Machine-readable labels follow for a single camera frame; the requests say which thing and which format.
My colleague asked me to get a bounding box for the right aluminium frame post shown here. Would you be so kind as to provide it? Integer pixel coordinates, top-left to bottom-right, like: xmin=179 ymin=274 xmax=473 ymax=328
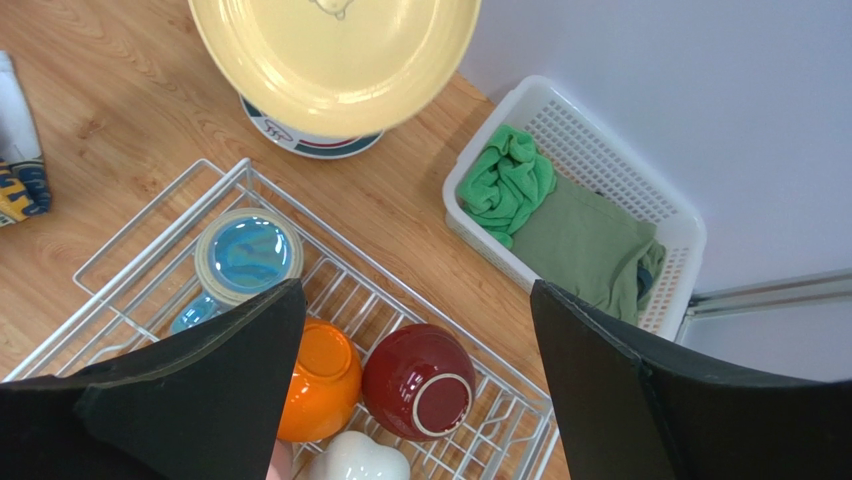
xmin=675 ymin=268 xmax=851 ymax=344

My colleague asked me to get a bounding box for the white plate teal red rim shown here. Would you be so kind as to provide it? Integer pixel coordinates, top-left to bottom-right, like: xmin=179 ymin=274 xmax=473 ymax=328
xmin=240 ymin=96 xmax=384 ymax=160

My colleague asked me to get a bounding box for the white ceramic jar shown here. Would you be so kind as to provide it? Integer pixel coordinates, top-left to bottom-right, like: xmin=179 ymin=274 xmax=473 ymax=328
xmin=308 ymin=431 xmax=411 ymax=480

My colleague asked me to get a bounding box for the white wire dish rack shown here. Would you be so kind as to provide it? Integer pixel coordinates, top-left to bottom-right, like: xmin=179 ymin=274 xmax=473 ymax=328
xmin=2 ymin=159 xmax=558 ymax=479

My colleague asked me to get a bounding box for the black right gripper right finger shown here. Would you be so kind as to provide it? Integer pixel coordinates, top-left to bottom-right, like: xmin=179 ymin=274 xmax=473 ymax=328
xmin=530 ymin=280 xmax=851 ymax=479

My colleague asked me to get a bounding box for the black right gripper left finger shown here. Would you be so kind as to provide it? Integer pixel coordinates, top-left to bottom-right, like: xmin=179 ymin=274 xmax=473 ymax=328
xmin=1 ymin=279 xmax=306 ymax=479

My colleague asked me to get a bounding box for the cream yellow plate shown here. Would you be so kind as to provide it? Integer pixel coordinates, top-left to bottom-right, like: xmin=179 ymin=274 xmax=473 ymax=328
xmin=189 ymin=0 xmax=481 ymax=138

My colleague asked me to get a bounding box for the pink plastic cup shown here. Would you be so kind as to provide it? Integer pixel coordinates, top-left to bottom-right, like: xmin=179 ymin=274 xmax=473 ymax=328
xmin=266 ymin=440 xmax=293 ymax=480

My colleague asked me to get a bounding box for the dark red ceramic bowl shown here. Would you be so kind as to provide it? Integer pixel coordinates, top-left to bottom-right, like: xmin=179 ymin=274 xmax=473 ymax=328
xmin=361 ymin=324 xmax=476 ymax=442

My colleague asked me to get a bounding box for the blue butterfly ceramic mug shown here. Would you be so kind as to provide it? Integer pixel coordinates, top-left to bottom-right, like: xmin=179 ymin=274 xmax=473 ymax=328
xmin=170 ymin=208 xmax=304 ymax=334

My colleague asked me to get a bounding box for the bright green towel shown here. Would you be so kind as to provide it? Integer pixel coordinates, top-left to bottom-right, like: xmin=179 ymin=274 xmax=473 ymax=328
xmin=457 ymin=124 xmax=556 ymax=249

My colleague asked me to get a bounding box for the white plastic laundry basket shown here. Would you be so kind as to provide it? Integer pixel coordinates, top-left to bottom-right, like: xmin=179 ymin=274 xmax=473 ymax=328
xmin=442 ymin=75 xmax=707 ymax=341

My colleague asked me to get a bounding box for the white printed t-shirt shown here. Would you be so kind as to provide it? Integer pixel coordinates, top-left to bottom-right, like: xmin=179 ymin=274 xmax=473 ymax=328
xmin=1 ymin=51 xmax=52 ymax=227

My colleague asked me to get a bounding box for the orange ceramic bowl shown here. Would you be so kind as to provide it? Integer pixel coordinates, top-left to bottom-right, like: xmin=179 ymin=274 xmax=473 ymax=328
xmin=277 ymin=317 xmax=362 ymax=443

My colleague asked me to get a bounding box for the olive green shirt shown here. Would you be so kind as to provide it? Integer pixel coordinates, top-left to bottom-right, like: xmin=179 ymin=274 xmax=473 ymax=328
xmin=511 ymin=175 xmax=667 ymax=325

